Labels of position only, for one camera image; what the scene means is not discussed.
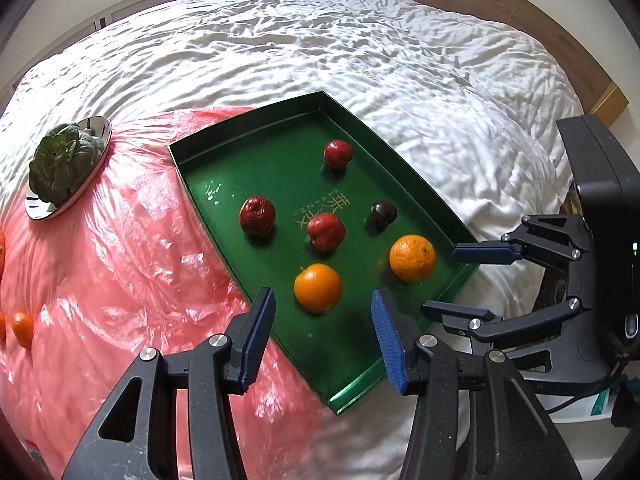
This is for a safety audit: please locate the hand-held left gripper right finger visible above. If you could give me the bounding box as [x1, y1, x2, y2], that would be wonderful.
[370, 287, 585, 480]

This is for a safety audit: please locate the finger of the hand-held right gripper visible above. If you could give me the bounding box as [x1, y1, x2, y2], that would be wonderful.
[452, 213, 595, 270]
[421, 299, 584, 349]

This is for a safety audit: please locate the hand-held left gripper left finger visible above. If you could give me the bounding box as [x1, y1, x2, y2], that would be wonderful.
[61, 286, 277, 480]

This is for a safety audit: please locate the orange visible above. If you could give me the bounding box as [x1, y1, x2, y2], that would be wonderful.
[11, 312, 35, 348]
[389, 234, 437, 283]
[293, 263, 343, 314]

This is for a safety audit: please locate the dark plum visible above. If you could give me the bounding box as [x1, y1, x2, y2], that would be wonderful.
[368, 201, 398, 230]

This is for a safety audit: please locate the red apple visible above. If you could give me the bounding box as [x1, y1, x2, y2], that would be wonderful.
[239, 196, 277, 236]
[323, 140, 354, 170]
[307, 213, 347, 252]

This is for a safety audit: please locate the green rectangular tray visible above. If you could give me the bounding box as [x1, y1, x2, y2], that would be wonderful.
[167, 91, 481, 416]

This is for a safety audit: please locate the red plastic sheet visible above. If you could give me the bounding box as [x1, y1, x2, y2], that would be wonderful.
[0, 106, 331, 480]

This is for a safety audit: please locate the dark green leafy vegetable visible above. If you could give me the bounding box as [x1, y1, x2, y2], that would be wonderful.
[28, 123, 106, 208]

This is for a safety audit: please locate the white round plate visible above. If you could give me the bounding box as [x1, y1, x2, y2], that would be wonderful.
[25, 116, 113, 220]

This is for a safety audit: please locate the white bed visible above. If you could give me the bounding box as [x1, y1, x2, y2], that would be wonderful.
[0, 0, 586, 480]

